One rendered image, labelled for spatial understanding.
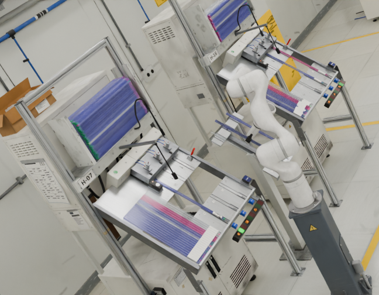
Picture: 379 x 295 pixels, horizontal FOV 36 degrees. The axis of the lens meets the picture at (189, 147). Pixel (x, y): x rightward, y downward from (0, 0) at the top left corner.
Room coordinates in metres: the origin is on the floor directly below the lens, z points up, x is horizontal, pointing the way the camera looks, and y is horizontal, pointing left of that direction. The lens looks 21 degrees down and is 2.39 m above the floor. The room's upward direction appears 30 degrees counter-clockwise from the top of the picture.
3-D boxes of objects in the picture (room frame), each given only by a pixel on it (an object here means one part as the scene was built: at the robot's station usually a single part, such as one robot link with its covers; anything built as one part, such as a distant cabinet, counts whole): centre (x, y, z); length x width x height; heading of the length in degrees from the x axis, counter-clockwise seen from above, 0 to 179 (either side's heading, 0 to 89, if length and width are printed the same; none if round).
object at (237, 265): (3.38, 0.46, 0.31); 0.70 x 0.65 x 0.62; 133
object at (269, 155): (2.76, -0.37, 1.00); 0.19 x 0.12 x 0.24; 79
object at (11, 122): (3.48, 0.62, 1.82); 0.68 x 0.30 x 0.20; 133
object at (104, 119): (3.33, 0.34, 1.52); 0.51 x 0.13 x 0.27; 133
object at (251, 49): (4.25, -0.73, 0.65); 1.01 x 0.73 x 1.29; 43
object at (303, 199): (2.75, -0.40, 0.79); 0.19 x 0.19 x 0.18
